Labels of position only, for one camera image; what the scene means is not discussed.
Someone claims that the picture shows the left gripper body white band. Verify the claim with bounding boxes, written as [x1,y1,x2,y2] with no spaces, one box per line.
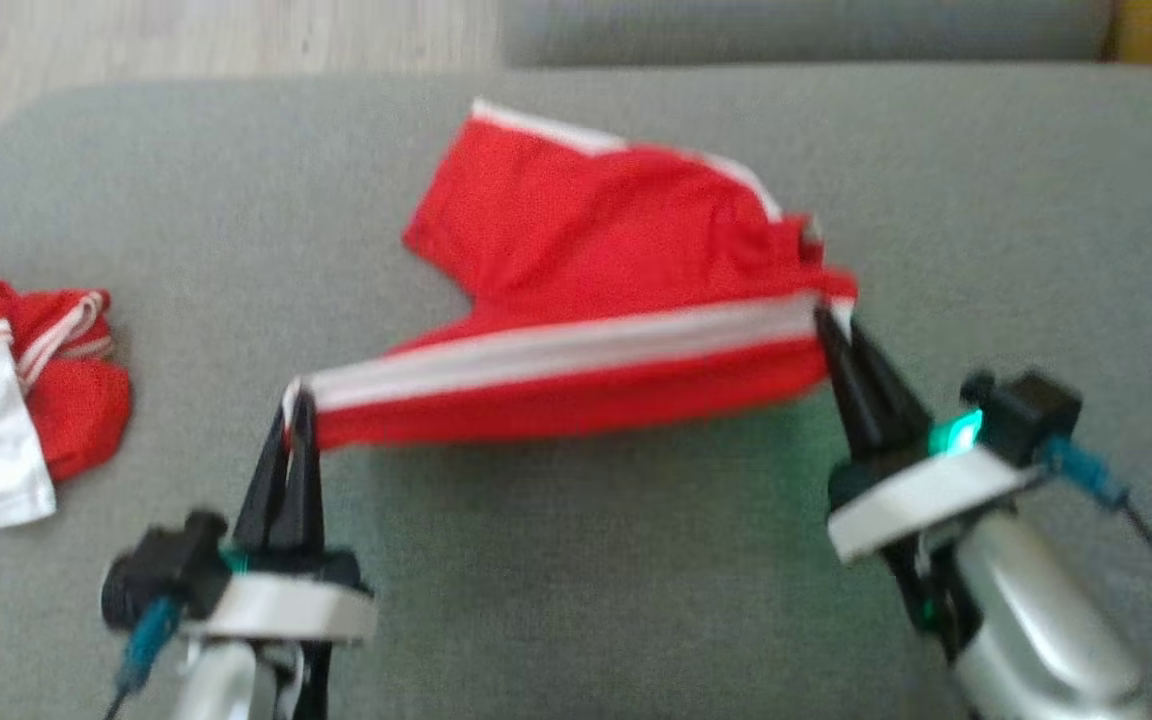
[181,547,378,642]

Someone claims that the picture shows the large grey sofa seat cushion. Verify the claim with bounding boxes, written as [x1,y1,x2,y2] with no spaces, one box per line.
[0,62,1152,720]

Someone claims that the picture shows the grey sofa cushion with seam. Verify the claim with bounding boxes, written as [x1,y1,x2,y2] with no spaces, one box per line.
[500,0,1119,70]

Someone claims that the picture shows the right black cable blue plug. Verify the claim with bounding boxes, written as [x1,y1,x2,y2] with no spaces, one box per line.
[1040,436,1152,693]

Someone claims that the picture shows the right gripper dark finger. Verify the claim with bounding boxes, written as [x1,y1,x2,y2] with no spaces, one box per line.
[811,305,883,467]
[852,320,933,458]

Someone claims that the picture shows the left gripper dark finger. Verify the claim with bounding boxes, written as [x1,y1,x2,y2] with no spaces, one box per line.
[277,389,328,553]
[232,408,293,550]

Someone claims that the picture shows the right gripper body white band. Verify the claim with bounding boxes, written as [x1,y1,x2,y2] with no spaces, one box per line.
[826,448,1039,566]

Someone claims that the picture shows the red shorts white stripes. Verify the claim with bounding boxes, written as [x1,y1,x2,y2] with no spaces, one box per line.
[281,96,859,452]

